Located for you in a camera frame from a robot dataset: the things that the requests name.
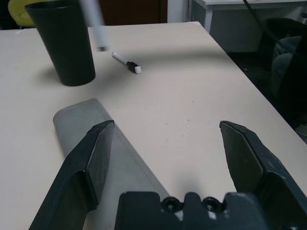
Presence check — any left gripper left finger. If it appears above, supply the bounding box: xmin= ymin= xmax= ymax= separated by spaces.
xmin=28 ymin=119 xmax=115 ymax=230

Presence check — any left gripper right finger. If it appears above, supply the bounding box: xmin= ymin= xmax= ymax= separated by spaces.
xmin=219 ymin=120 xmax=307 ymax=230

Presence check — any grey glasses case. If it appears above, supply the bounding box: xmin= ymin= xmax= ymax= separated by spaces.
xmin=52 ymin=98 xmax=171 ymax=230

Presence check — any white marker black band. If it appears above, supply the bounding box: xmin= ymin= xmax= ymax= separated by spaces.
xmin=111 ymin=51 xmax=142 ymax=74
xmin=79 ymin=0 xmax=108 ymax=52

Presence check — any black plastic cup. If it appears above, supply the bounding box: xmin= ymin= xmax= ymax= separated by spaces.
xmin=24 ymin=0 xmax=96 ymax=87

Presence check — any white desk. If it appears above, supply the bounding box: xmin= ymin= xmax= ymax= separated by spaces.
xmin=191 ymin=0 xmax=307 ymax=52

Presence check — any black office chair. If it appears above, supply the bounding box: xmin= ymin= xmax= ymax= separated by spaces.
xmin=260 ymin=18 xmax=307 ymax=72

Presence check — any yellow green chair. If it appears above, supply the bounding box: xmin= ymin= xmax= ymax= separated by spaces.
xmin=7 ymin=0 xmax=36 ymax=27

